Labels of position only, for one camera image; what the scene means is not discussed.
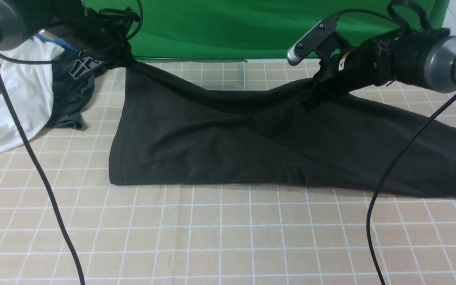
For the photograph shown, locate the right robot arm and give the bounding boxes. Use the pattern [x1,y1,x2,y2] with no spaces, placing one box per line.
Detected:
[303,28,456,109]

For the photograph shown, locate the dark gray garment in pile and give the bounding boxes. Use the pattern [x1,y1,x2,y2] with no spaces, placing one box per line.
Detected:
[45,50,107,130]

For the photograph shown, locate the white shirt in pile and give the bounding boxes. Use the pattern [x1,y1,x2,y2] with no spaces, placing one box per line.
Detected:
[0,38,65,154]

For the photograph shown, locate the green backdrop cloth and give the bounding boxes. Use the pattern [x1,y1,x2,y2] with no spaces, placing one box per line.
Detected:
[84,0,451,64]

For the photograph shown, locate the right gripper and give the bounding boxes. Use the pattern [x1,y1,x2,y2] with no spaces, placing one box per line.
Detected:
[302,38,399,111]

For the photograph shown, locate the right camera cable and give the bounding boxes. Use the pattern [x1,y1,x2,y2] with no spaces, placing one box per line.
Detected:
[323,0,456,285]

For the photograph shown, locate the gray long-sleeve top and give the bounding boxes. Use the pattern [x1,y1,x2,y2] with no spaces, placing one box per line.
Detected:
[108,57,456,198]

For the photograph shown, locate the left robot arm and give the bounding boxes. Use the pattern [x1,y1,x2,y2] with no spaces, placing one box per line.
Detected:
[0,0,143,79]

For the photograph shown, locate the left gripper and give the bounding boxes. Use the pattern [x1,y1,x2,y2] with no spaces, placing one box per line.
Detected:
[54,6,133,80]

